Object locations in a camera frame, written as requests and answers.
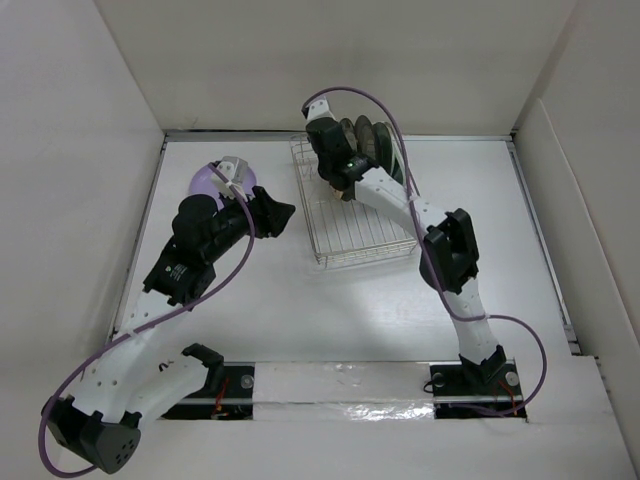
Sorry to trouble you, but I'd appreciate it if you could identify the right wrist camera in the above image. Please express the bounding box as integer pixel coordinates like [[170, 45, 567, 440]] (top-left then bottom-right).
[[302, 96, 335, 122]]

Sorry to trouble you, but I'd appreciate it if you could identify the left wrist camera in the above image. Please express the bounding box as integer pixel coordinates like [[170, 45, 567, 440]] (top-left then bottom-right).
[[210, 156, 253, 198]]

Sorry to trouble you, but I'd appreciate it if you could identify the tan plate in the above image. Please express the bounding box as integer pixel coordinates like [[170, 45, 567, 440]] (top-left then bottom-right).
[[330, 186, 352, 202]]

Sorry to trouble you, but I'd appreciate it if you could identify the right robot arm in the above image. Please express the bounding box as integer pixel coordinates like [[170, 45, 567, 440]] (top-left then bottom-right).
[[306, 116, 506, 393]]

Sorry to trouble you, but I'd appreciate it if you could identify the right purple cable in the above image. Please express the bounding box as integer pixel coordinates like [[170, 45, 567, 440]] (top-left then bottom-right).
[[301, 87, 548, 417]]

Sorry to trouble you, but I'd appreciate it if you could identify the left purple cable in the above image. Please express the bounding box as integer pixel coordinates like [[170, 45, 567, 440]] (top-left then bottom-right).
[[39, 164, 257, 476]]

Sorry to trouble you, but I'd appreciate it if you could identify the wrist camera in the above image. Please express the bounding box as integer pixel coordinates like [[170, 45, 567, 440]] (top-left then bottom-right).
[[210, 156, 253, 198], [302, 96, 335, 122]]

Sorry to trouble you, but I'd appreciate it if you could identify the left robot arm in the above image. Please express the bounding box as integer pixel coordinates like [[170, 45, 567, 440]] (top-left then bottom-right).
[[38, 186, 295, 479]]

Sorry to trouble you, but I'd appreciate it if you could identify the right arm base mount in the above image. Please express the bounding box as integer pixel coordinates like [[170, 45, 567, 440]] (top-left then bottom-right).
[[423, 361, 526, 420]]

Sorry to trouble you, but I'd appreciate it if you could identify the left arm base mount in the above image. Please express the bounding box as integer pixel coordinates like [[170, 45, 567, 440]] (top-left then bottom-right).
[[162, 363, 255, 421]]

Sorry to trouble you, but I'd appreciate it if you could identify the purple plate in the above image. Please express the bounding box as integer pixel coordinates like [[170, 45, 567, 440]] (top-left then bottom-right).
[[188, 166, 257, 200]]

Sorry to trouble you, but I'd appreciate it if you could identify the black rimmed patterned plate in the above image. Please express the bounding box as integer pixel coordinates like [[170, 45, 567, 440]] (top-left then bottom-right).
[[339, 118, 359, 153]]

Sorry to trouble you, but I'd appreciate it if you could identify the purple cable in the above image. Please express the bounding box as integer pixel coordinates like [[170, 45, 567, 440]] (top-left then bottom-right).
[[39, 164, 257, 476], [301, 87, 548, 417]]

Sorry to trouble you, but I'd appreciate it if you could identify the teal rectangular plate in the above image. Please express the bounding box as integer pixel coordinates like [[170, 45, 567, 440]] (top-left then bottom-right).
[[391, 156, 406, 185]]

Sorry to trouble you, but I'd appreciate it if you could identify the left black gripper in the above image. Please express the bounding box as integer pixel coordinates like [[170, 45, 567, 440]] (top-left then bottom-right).
[[204, 184, 293, 263]]

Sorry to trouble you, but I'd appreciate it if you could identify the wire dish rack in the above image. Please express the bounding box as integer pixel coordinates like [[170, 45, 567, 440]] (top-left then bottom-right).
[[289, 134, 417, 268]]

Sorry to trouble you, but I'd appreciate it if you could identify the teal round flower plate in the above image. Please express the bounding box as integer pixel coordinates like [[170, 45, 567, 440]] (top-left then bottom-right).
[[373, 122, 395, 177]]

